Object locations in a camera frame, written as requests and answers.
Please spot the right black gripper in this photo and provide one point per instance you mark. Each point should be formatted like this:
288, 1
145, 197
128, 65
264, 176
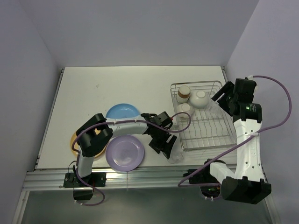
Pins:
221, 101

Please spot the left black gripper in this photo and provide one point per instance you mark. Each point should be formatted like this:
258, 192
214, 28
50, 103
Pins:
158, 146

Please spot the small clear glass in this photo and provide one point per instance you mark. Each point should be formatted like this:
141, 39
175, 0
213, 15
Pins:
175, 157

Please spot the white ceramic bowl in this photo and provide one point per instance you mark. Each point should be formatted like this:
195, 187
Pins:
199, 99

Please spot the brown white ceramic cup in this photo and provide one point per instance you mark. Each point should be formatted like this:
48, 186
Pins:
183, 94

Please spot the flower patterned small dish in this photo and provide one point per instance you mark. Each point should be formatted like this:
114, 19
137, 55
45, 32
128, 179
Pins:
185, 110

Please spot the blue plastic plate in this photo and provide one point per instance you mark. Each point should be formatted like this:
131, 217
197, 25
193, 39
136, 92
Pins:
121, 111

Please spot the large clear glass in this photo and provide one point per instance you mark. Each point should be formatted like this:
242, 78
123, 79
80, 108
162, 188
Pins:
214, 108

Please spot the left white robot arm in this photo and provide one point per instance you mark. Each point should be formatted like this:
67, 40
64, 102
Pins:
95, 134

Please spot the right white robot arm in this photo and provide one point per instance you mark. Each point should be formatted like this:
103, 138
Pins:
247, 183

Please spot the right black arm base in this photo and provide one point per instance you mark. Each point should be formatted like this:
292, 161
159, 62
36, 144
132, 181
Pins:
204, 177

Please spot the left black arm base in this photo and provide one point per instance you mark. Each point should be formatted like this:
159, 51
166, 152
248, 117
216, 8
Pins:
85, 187

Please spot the purple plastic plate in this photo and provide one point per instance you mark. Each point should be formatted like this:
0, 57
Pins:
124, 153

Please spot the orange plastic plate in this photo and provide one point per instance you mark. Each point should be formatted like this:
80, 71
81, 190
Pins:
76, 147

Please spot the aluminium mounting rail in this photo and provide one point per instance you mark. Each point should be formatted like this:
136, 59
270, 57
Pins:
145, 177

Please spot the metal wire dish rack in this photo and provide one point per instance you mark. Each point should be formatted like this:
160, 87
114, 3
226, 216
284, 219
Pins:
206, 130

